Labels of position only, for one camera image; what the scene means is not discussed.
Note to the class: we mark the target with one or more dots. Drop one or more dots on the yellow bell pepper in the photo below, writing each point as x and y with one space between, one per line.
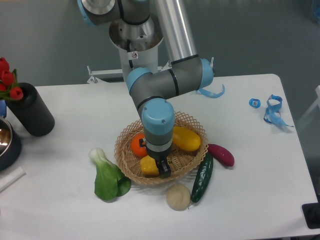
148 167

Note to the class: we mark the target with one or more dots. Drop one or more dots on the white metal base frame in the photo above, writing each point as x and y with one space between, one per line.
116 75

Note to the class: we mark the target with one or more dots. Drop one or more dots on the small blue tape roll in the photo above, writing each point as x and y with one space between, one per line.
254 103

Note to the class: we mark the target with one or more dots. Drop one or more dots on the green cucumber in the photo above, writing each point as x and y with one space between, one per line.
202 179

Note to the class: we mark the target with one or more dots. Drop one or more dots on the yellow mango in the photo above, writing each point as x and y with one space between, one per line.
185 138

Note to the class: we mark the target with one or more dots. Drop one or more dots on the green bok choy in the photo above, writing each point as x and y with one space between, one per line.
110 182

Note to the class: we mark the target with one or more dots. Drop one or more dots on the woven wicker basket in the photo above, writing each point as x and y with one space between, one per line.
181 161

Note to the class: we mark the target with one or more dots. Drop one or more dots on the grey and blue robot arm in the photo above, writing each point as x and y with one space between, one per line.
150 91

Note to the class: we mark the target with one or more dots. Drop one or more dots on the dark metal bowl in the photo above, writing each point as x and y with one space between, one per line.
10 145

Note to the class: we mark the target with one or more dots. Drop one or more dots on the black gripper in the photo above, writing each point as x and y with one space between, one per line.
159 153

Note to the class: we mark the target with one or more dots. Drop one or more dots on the curved blue tape strip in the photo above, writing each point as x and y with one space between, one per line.
211 94

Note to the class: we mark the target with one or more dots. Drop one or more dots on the tangled blue tape strip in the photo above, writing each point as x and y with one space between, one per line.
272 113

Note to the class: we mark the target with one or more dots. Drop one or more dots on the orange fruit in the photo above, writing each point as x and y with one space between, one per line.
136 148

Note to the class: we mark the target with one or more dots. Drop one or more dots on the purple sweet potato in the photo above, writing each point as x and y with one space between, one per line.
221 154

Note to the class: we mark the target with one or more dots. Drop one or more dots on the white rectangular bar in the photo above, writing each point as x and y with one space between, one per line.
11 177

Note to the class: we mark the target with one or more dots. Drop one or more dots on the beige steamed bun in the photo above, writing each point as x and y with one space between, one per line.
178 197

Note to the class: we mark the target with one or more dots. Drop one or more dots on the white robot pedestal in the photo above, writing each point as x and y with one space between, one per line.
133 30

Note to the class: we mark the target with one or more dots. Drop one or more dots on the black cylindrical vase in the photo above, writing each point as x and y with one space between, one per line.
32 112

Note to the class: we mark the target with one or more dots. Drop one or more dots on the black device at edge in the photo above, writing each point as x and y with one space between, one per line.
311 212

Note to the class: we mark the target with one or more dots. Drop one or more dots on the red tulip bouquet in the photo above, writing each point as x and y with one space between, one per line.
9 86

